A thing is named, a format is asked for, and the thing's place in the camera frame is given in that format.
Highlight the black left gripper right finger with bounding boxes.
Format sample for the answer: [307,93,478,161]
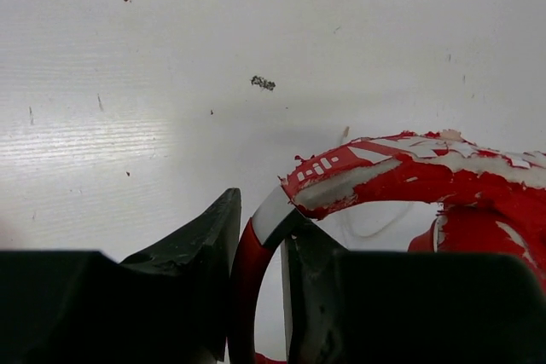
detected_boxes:
[282,223,545,363]

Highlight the red headphones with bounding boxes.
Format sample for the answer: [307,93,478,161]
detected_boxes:
[227,130,545,363]

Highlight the white headphone cable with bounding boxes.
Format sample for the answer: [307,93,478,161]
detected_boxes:
[339,125,417,240]

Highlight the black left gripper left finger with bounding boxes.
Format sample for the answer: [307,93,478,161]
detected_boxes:
[1,188,241,363]

